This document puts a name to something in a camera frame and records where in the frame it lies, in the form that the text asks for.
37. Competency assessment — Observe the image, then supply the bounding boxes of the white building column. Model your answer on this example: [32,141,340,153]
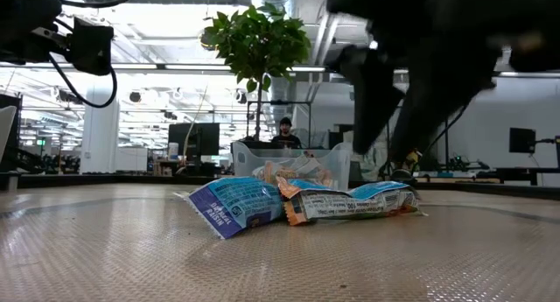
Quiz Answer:
[80,85,121,175]

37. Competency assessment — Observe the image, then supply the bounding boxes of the person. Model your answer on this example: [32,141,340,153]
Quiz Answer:
[269,116,304,151]

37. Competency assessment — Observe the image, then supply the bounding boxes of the grey plastic bin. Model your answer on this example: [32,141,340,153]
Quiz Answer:
[0,104,18,165]

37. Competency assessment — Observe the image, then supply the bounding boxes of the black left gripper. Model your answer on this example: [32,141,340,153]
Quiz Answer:
[0,0,63,66]

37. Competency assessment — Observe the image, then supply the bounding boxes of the translucent mat black border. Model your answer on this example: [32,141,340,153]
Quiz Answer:
[0,195,560,302]

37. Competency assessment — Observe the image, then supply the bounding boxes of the black computer monitor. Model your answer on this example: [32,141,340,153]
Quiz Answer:
[168,122,221,158]

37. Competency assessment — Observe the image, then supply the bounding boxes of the small black monitor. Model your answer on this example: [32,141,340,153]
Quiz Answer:
[508,127,537,155]

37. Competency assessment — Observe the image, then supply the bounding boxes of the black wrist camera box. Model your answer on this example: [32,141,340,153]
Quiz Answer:
[71,16,116,77]

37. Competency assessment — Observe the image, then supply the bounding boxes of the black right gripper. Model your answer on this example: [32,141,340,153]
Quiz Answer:
[325,0,560,163]

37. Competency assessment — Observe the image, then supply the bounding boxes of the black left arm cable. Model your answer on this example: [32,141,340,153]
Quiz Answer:
[46,52,119,109]

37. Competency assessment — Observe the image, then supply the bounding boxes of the blue purple granola bar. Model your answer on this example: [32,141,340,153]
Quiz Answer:
[173,175,286,241]

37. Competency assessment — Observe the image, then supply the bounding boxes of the black table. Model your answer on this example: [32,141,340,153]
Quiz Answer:
[496,165,560,187]

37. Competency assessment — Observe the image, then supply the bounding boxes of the green potted plant black pot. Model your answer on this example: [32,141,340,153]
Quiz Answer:
[203,2,312,150]

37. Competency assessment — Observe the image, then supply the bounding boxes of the clear plastic bin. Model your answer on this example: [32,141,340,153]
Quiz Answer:
[231,140,353,193]

